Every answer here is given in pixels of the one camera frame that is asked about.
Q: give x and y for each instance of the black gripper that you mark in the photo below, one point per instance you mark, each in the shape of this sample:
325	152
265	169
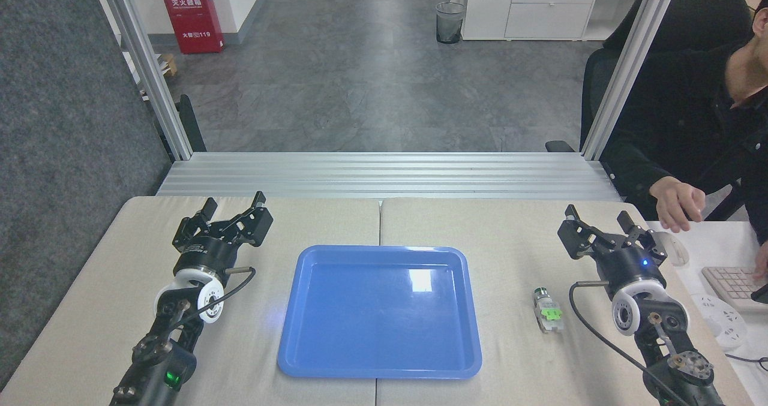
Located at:
630	265
207	253

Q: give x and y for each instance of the switch part with green clip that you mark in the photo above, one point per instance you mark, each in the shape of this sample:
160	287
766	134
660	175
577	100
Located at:
547	310

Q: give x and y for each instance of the blue plastic tray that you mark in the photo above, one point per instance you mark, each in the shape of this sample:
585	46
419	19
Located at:
378	316

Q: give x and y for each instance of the person's right hand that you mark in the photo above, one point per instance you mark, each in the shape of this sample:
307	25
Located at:
675	199

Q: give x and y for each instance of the person's left hand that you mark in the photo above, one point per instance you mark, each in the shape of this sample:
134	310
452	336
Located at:
762	265

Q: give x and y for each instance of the white computer mouse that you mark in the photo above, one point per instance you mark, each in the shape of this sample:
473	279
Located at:
677	249

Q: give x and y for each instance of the beige keyboard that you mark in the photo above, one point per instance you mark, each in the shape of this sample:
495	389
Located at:
729	283

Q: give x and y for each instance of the white power strip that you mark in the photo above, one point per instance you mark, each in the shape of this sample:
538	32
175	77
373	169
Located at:
723	322

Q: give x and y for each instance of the person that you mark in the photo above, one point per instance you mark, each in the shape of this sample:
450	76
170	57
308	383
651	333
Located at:
690	112

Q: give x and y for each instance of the small cardboard box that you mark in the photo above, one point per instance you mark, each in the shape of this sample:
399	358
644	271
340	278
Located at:
169	64

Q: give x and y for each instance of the red fire extinguisher box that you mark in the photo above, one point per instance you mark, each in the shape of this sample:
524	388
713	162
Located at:
191	16

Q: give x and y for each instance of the black office chair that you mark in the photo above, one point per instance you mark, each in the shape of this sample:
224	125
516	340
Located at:
690	16

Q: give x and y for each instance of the white drawer cabinet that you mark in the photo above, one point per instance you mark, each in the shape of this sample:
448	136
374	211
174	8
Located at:
540	7

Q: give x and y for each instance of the mesh waste bin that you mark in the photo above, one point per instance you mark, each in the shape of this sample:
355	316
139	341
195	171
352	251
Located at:
450	25

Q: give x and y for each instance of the silver aluminium rail platform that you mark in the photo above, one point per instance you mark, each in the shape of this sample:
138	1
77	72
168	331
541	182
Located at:
384	175

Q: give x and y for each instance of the silver aluminium post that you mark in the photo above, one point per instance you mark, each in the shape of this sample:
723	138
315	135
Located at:
144	64
630	64

